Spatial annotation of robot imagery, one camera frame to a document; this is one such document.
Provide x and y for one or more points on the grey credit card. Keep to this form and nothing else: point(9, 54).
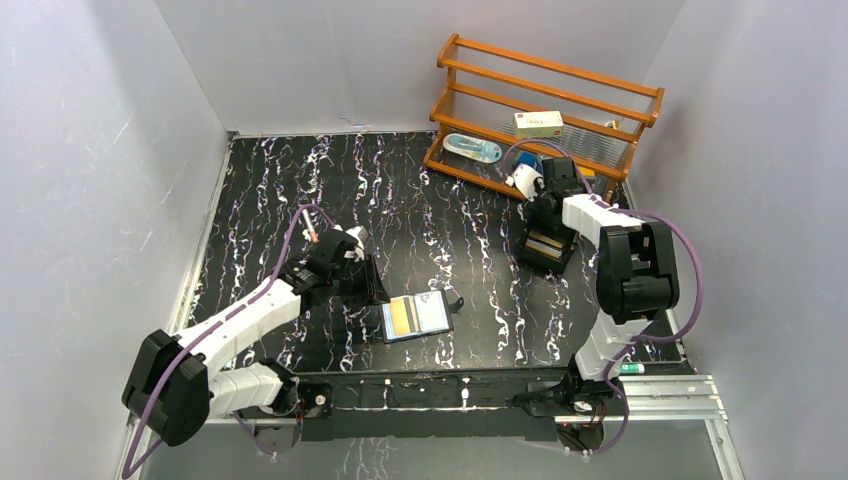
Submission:
point(433, 315)

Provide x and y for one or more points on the white cardboard box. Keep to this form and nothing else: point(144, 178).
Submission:
point(539, 124)

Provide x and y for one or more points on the small blue cube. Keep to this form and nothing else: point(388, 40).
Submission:
point(529, 159)

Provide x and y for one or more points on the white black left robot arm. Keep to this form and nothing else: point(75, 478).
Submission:
point(232, 331)

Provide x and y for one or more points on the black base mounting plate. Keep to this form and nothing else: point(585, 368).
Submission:
point(432, 403)

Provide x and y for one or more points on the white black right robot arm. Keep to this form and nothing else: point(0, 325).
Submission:
point(636, 277)

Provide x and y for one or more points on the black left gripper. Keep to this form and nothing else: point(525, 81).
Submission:
point(361, 274)

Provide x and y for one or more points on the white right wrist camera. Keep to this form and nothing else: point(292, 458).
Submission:
point(527, 180)

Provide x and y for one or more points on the aluminium frame rail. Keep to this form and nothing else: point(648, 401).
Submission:
point(650, 397)

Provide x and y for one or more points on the green white marker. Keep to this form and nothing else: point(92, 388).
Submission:
point(629, 368)

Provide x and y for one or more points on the black tray with cards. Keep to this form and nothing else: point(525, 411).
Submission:
point(544, 248)

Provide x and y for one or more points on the small pen on table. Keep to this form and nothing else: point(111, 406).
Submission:
point(310, 229)

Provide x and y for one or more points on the black leather card holder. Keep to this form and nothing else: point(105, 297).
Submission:
point(453, 308)

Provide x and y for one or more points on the white blue packaged item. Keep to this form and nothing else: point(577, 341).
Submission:
point(473, 148)

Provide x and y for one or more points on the orange wooden shelf rack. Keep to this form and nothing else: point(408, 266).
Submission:
point(496, 103)

